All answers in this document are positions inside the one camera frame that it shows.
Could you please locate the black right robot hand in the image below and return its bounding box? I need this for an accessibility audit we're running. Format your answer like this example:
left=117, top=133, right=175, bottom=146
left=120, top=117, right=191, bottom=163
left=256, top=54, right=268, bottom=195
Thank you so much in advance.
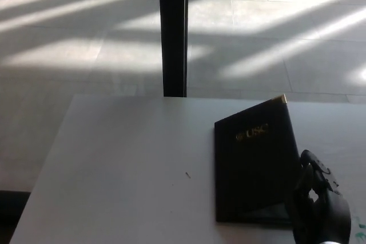
left=291, top=149, right=352, bottom=244

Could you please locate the black USC diary folder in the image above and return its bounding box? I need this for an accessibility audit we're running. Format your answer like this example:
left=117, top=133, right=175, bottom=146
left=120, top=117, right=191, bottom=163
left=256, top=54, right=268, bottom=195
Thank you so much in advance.
left=214, top=93, right=304, bottom=223

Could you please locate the black vertical post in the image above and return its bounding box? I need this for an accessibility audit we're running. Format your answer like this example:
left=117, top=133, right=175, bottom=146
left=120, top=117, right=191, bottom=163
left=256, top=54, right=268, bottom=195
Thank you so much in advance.
left=158, top=0, right=189, bottom=98

